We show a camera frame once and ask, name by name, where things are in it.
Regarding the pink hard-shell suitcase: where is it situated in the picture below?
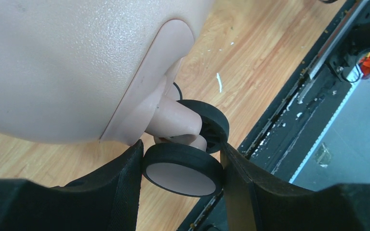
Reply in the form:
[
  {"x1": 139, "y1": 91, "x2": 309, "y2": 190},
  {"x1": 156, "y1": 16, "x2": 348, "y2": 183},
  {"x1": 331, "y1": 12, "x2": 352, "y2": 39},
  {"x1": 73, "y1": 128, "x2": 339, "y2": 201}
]
[{"x1": 0, "y1": 0, "x2": 229, "y2": 197}]

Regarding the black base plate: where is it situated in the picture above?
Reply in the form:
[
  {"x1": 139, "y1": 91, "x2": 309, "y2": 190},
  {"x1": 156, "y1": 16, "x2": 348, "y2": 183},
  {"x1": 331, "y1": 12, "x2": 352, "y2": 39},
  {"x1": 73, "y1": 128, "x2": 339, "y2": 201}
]
[{"x1": 179, "y1": 0, "x2": 370, "y2": 231}]

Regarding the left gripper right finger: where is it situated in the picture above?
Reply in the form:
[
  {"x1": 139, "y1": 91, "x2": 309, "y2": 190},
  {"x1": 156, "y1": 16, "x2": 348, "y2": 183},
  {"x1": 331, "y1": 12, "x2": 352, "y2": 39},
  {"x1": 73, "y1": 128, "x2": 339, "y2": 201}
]
[{"x1": 221, "y1": 143, "x2": 370, "y2": 231}]

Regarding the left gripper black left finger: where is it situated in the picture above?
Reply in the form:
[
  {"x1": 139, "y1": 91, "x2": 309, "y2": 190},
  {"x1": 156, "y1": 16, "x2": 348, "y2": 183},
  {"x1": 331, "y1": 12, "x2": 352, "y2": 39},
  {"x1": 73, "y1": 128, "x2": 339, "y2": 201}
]
[{"x1": 0, "y1": 141, "x2": 144, "y2": 231}]

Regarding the aluminium frame rail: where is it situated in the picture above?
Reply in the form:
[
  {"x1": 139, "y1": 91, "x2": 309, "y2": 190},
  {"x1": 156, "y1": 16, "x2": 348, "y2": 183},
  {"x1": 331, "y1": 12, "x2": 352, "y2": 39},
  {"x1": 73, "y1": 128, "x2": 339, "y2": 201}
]
[{"x1": 272, "y1": 0, "x2": 370, "y2": 190}]

